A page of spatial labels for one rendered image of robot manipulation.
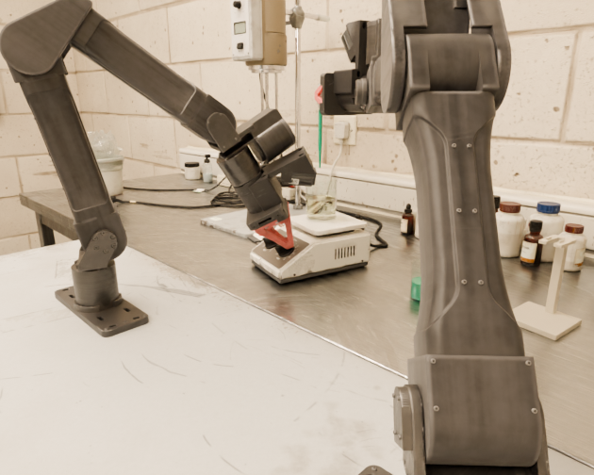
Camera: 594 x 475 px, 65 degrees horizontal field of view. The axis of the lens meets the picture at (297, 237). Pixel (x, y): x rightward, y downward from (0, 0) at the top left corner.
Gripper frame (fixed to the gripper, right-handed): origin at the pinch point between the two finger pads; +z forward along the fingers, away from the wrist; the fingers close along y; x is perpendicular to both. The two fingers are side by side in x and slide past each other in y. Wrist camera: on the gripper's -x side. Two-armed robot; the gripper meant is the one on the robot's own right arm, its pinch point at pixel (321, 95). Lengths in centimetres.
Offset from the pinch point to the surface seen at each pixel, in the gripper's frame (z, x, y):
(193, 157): 115, 23, -10
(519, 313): -35.7, 31.7, -13.2
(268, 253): 0.0, 28.5, 11.2
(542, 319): -39, 32, -14
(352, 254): -7.3, 29.0, -2.9
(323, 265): -7.4, 30.0, 3.5
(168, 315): -9.2, 32.5, 32.6
